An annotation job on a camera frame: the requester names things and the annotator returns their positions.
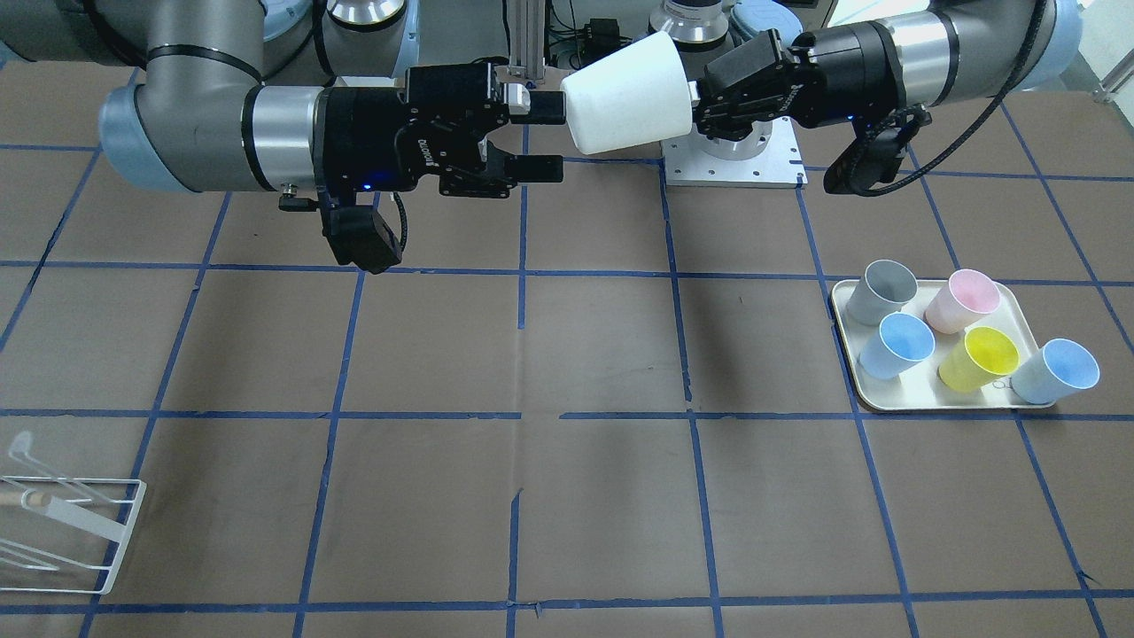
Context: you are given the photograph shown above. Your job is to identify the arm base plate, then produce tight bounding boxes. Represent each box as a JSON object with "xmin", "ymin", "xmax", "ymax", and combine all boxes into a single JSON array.
[{"xmin": 661, "ymin": 117, "xmax": 807, "ymax": 189}]

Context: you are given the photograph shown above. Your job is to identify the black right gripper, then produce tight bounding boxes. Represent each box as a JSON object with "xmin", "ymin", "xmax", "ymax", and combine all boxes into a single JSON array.
[{"xmin": 321, "ymin": 63, "xmax": 567, "ymax": 199}]

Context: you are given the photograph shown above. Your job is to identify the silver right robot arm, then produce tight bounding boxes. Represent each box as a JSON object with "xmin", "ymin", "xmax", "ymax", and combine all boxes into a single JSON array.
[{"xmin": 3, "ymin": 1, "xmax": 710, "ymax": 210}]

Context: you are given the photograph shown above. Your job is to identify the yellow plastic cup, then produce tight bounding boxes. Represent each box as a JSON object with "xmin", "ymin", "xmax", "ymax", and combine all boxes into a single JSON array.
[{"xmin": 938, "ymin": 326, "xmax": 1021, "ymax": 394}]

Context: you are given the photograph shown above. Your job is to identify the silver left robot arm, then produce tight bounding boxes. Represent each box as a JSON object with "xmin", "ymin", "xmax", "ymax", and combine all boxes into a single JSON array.
[{"xmin": 691, "ymin": 1, "xmax": 1083, "ymax": 197}]

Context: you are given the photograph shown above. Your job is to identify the white plastic cup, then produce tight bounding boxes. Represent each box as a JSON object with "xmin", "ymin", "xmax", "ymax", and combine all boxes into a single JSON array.
[{"xmin": 562, "ymin": 33, "xmax": 693, "ymax": 156}]

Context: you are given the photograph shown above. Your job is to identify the grey plastic cup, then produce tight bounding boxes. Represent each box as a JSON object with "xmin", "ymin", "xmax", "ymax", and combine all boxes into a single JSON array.
[{"xmin": 846, "ymin": 260, "xmax": 919, "ymax": 326}]

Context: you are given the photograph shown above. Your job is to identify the light blue plastic cup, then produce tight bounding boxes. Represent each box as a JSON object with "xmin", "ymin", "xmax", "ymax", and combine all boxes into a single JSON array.
[{"xmin": 1010, "ymin": 338, "xmax": 1101, "ymax": 405}]

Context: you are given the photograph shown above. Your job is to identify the white wire cup rack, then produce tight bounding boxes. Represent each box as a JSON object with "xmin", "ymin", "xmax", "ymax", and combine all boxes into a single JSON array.
[{"xmin": 3, "ymin": 431, "xmax": 147, "ymax": 596}]

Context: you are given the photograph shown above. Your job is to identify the white plastic tray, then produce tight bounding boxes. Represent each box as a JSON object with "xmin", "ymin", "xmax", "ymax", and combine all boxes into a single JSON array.
[{"xmin": 829, "ymin": 278, "xmax": 1053, "ymax": 412}]

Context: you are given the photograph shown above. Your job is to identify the pink plastic cup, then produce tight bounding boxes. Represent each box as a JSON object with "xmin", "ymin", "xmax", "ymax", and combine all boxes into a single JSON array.
[{"xmin": 923, "ymin": 269, "xmax": 1001, "ymax": 334}]

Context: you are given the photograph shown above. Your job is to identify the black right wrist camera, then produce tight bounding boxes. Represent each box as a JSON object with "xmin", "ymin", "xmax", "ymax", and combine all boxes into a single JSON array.
[{"xmin": 278, "ymin": 186, "xmax": 408, "ymax": 275}]

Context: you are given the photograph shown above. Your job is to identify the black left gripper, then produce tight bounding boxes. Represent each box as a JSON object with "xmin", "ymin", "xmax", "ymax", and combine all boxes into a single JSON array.
[{"xmin": 691, "ymin": 23, "xmax": 906, "ymax": 142}]

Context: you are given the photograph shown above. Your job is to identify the aluminium frame post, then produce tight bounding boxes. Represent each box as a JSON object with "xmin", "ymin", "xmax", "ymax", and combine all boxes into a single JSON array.
[{"xmin": 503, "ymin": 0, "xmax": 549, "ymax": 90}]

